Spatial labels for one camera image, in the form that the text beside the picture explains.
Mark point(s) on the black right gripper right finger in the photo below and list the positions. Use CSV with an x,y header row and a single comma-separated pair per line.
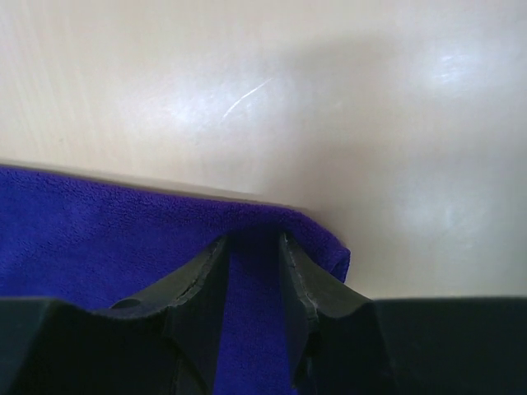
x,y
326,323

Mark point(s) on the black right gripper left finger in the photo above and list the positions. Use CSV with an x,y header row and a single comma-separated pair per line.
x,y
185,311

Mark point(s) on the purple towel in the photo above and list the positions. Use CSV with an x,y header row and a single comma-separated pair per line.
x,y
94,244

